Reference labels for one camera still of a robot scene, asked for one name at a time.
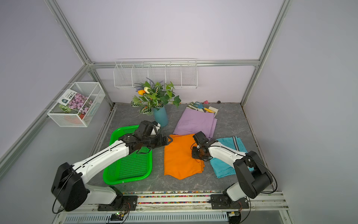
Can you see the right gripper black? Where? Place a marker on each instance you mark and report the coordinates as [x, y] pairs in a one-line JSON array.
[[193, 154]]

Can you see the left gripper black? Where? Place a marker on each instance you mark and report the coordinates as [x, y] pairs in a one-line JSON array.
[[160, 143]]

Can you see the orange pants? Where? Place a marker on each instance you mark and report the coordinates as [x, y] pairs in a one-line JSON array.
[[178, 161]]

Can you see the teal striped pants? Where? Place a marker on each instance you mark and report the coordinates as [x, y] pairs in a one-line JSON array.
[[223, 161]]

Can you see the purple pants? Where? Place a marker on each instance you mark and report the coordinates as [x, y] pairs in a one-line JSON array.
[[192, 122]]

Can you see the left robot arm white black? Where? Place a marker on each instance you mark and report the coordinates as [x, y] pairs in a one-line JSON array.
[[70, 186]]

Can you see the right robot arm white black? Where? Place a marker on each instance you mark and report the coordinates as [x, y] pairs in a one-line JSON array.
[[253, 177]]

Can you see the green perforated plastic basket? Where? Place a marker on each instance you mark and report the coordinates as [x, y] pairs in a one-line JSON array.
[[134, 167]]

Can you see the teal vase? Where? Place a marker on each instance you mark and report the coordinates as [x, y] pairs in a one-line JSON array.
[[161, 117]]

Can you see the garden tool set card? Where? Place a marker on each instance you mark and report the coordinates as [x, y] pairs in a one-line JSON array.
[[201, 108]]

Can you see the artificial plant bouquet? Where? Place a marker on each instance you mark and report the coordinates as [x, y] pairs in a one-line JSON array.
[[153, 96]]

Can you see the purple flower seed packet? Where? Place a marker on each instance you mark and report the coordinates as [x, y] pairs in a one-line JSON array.
[[74, 102]]

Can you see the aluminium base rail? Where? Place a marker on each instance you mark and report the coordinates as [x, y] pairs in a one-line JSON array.
[[183, 207]]

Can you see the white wire wall shelf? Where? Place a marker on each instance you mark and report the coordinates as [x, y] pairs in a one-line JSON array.
[[182, 72]]

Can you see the white mesh wall basket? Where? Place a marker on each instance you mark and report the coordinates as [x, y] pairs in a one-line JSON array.
[[92, 90]]

